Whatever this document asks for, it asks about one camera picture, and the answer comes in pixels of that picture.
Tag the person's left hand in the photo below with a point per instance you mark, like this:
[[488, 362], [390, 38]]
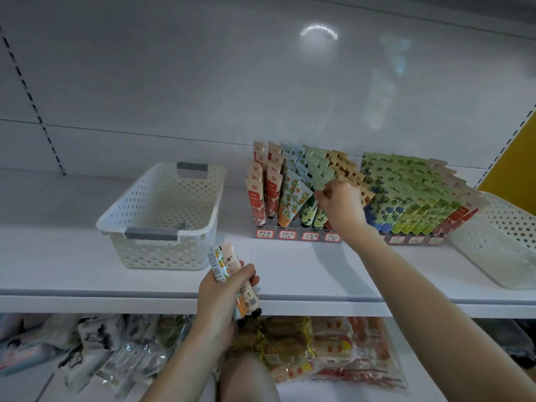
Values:
[[219, 301]]

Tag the person's right leg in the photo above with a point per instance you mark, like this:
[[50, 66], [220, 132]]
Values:
[[247, 382]]

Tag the row of hand cream tubes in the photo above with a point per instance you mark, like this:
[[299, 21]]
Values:
[[410, 192]]

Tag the clear divider tray with labels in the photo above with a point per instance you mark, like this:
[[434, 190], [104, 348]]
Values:
[[287, 234]]

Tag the pile of snack packets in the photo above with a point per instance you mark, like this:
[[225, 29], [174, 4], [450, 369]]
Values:
[[327, 347]]

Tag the person's left forearm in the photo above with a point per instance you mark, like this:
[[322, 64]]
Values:
[[188, 368]]

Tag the white perforated plastic basket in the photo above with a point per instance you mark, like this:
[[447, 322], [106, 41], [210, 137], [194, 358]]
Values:
[[502, 247], [159, 251]]

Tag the green white leaf hand cream tube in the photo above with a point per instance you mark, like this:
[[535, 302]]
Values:
[[308, 211]]

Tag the person's right hand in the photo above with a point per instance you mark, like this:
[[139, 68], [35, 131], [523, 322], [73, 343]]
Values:
[[342, 205]]

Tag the white metal shelf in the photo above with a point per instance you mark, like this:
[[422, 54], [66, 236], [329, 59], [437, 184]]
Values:
[[67, 276]]

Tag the person's right forearm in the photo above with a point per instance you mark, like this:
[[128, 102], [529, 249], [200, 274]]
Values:
[[452, 314]]

